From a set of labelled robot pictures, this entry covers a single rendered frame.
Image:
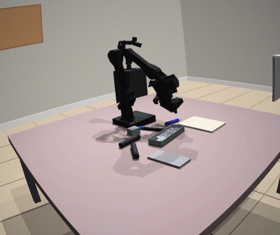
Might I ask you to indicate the cream flat rectangular panel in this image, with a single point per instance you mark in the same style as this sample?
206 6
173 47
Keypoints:
202 124

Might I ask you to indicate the keyboard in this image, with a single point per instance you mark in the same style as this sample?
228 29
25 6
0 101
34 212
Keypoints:
166 135

